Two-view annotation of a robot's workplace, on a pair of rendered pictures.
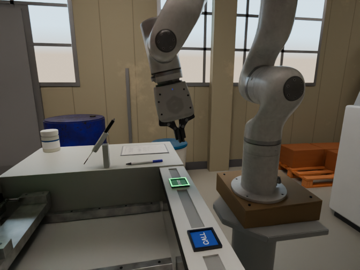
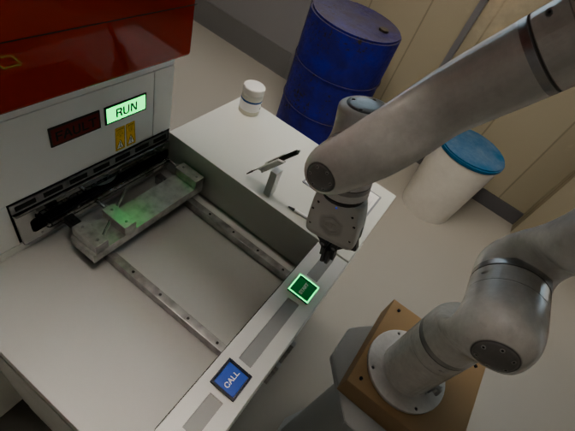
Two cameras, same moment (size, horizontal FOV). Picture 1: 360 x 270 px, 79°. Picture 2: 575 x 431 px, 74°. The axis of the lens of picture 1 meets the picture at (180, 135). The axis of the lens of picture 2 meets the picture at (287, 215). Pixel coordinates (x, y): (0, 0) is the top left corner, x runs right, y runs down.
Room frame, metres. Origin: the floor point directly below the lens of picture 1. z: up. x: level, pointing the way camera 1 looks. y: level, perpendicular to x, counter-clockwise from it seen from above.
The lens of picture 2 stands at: (0.14, -0.14, 1.68)
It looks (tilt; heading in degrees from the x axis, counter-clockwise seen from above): 46 degrees down; 28
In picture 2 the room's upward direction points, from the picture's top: 24 degrees clockwise
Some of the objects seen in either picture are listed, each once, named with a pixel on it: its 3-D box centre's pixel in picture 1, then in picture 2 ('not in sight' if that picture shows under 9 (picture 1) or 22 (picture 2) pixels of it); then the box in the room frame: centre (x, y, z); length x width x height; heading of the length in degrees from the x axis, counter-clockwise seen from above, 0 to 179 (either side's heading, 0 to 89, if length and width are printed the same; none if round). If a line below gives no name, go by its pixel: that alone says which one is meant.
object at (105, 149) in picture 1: (100, 149); (269, 171); (0.77, 0.29, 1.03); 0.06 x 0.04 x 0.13; 101
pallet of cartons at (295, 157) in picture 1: (323, 162); not in sight; (2.92, -2.03, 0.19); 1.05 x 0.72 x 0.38; 100
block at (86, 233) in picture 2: not in sight; (90, 236); (0.35, 0.42, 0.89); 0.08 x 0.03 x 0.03; 101
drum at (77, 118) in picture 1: (79, 157); (331, 83); (2.35, 1.13, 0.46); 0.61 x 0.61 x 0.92
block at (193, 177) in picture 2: (35, 197); (189, 175); (0.66, 0.48, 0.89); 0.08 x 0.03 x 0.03; 101
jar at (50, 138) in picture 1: (50, 140); (251, 98); (0.97, 0.59, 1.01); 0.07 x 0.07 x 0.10
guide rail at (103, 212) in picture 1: (85, 214); (221, 226); (0.66, 0.32, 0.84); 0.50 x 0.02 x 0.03; 101
